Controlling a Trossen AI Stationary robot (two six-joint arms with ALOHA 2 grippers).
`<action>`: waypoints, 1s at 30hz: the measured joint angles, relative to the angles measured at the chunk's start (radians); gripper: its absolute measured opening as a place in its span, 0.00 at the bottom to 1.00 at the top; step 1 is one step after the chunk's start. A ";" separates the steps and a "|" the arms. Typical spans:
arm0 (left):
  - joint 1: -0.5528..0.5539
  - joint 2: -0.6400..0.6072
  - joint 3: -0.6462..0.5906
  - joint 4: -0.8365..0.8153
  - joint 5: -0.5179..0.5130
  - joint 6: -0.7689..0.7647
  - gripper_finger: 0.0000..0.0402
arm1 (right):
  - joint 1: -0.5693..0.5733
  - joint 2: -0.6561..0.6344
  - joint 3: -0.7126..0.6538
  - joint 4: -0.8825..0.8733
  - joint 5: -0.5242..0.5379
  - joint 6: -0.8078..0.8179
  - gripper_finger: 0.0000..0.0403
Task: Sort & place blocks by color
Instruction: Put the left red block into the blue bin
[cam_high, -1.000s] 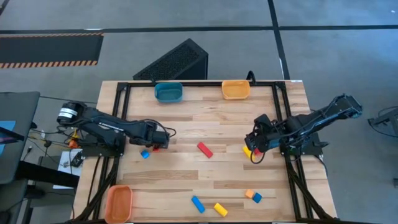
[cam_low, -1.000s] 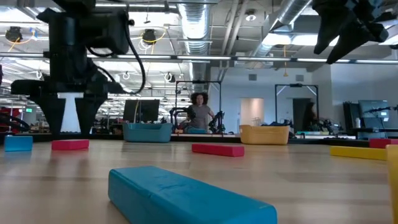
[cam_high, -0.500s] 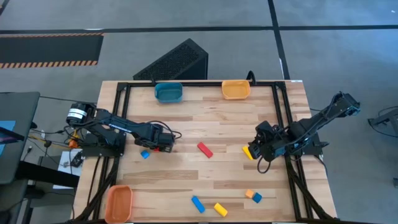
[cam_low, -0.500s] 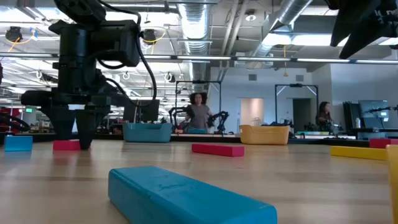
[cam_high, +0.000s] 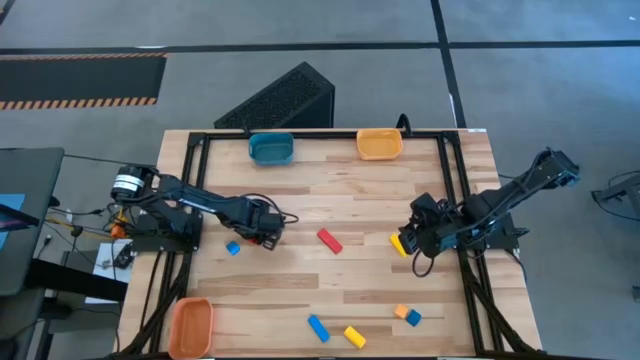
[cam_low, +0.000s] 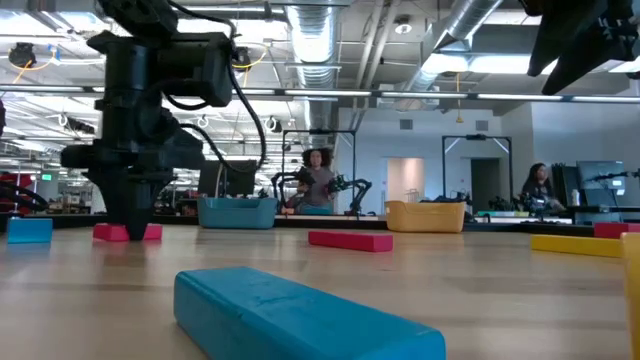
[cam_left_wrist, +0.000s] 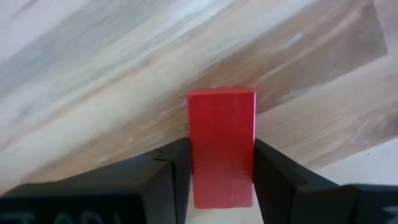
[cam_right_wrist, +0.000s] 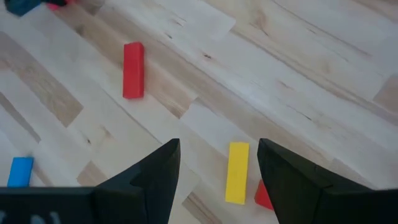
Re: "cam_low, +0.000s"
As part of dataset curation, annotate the yellow rectangular block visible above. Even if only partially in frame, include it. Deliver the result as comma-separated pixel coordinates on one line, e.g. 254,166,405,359
530,233,624,260
619,231,640,360

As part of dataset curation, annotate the ceiling strip light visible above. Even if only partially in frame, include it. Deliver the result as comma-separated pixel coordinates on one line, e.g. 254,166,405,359
476,93,564,102
571,95,640,104
283,89,374,98
379,91,469,100

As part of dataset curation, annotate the blue plastic bin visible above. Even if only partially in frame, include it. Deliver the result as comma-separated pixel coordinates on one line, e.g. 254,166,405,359
196,196,279,231

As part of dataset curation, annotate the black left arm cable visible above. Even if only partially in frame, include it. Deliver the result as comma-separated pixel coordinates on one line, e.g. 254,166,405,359
167,0,269,175

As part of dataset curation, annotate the person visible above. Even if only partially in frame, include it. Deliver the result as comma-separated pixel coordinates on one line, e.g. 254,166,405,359
294,147,342,216
519,162,566,214

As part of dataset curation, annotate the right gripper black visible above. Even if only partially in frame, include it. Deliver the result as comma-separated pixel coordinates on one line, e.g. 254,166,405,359
519,0,640,96

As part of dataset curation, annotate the black computer monitor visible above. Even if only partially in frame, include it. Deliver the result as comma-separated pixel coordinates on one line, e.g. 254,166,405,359
197,159,259,199

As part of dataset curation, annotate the yellow plastic bin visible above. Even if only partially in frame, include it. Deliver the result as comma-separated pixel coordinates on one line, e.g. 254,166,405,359
384,200,467,234

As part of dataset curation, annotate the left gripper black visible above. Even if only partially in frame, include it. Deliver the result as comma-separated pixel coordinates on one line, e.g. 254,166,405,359
59,97,206,242

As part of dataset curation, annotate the black ceiling device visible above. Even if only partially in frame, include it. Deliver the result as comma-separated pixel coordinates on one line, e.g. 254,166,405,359
7,42,38,69

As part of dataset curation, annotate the grey computer monitor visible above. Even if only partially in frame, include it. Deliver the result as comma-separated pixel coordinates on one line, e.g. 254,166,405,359
575,159,626,207

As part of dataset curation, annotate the black aluminium table frame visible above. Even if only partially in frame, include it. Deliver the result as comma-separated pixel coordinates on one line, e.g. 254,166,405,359
0,212,640,239

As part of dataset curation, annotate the red rectangular block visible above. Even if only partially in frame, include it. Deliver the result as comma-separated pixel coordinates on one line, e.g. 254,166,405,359
307,229,395,254
92,222,164,243
593,221,640,240

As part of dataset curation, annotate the blue rectangular block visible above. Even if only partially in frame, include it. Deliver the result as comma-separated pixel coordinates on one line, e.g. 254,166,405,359
6,216,54,245
173,265,447,360

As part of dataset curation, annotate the silver ventilation duct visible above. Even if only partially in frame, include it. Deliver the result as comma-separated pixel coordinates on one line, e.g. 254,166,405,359
399,0,504,109
284,0,346,132

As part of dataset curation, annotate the black background station frame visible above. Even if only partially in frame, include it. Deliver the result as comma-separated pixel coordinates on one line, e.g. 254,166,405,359
441,133,514,201
281,128,357,217

